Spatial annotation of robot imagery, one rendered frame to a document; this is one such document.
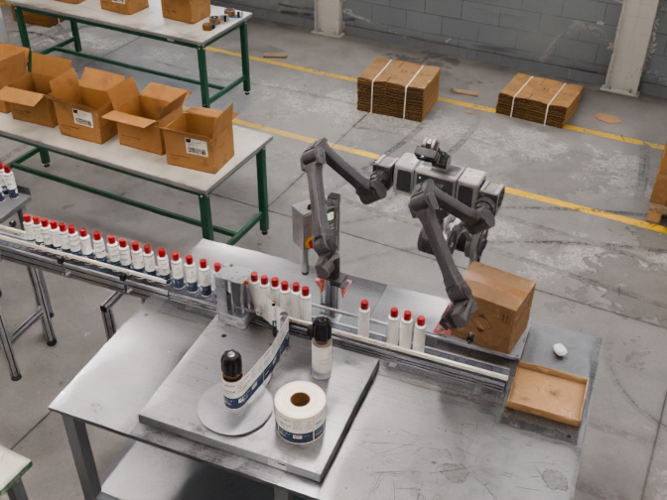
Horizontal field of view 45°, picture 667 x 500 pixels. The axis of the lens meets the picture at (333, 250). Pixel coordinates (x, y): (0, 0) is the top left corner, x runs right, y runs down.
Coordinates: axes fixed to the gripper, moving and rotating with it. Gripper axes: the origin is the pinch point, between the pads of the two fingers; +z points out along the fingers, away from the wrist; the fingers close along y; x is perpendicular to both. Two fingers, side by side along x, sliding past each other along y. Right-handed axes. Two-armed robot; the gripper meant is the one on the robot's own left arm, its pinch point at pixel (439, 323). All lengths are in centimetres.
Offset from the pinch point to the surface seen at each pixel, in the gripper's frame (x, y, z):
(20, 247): -155, 8, 165
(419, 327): -0.2, -8.2, 17.1
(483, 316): 18.4, -29.7, 4.9
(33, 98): -237, -110, 217
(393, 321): -8.7, -7.9, 25.3
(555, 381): 58, -24, -3
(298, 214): -71, -8, 22
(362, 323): -15.9, -6.7, 38.6
